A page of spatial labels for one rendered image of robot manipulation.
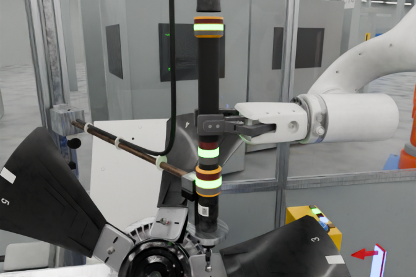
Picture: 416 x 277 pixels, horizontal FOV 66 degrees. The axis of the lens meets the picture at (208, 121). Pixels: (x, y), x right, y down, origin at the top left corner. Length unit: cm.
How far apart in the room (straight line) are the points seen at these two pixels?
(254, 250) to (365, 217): 110
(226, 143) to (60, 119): 54
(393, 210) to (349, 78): 120
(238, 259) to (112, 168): 43
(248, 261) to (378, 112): 35
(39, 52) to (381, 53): 90
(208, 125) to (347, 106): 23
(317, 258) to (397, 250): 126
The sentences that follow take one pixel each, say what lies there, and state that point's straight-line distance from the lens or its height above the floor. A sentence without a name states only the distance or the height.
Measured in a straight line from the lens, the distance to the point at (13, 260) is 84.
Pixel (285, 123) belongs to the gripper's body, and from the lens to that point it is 50.
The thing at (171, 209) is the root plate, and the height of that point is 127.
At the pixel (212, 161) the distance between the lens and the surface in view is 52.
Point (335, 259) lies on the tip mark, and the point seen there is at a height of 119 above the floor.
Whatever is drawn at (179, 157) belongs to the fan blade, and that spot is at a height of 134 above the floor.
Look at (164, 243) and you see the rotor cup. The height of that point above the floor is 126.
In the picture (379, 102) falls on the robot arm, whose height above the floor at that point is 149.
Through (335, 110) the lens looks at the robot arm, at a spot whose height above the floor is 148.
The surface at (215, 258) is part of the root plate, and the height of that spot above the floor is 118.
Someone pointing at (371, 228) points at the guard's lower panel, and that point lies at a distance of 177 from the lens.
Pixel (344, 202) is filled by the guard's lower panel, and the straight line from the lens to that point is 162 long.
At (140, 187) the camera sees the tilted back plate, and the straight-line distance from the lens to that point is 89.
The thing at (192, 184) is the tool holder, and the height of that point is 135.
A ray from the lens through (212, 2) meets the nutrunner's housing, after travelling 48.
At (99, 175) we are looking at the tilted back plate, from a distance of 91.
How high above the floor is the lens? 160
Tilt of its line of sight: 15 degrees down
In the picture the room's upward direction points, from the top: straight up
